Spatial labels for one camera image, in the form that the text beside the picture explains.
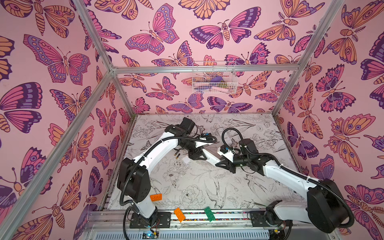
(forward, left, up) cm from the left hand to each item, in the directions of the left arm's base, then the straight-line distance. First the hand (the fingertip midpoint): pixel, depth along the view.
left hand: (205, 152), depth 78 cm
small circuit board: (-34, +28, -20) cm, 48 cm away
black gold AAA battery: (+10, +18, -17) cm, 27 cm away
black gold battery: (+8, +17, -18) cm, 26 cm away
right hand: (-2, -7, -4) cm, 8 cm away
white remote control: (-3, -3, 0) cm, 4 cm away
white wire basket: (+42, -8, +14) cm, 45 cm away
